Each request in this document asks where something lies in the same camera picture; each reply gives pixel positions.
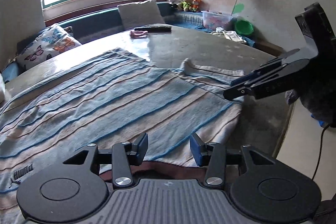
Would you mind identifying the blue striped knit garment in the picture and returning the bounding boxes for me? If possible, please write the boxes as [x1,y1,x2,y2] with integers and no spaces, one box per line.
[1,48,244,223]

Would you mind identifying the green bucket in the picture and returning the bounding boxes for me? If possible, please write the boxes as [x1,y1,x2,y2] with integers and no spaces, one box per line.
[234,19,254,36]

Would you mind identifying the clear plastic storage box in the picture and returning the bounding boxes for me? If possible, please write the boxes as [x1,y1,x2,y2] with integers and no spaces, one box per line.
[202,11,237,31]

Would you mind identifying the stuffed toys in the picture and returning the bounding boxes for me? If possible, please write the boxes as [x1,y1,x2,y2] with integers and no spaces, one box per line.
[169,0,202,12]

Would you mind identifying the black remote control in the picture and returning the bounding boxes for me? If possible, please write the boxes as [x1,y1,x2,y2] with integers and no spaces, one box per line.
[134,25,171,33]

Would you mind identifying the pink small object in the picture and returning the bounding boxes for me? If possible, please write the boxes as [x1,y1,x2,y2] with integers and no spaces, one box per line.
[129,30,148,39]

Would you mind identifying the beige cushion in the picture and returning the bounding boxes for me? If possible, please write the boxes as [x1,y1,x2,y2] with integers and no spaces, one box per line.
[117,0,165,30]

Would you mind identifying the butterfly print pillow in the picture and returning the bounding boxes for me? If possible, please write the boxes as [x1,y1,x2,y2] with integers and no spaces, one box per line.
[16,24,81,71]

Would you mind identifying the blue bench sofa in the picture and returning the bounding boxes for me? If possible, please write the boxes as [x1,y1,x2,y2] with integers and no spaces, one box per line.
[1,2,255,84]

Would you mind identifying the black cable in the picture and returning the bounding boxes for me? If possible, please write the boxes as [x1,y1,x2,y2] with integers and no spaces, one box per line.
[310,122,332,181]

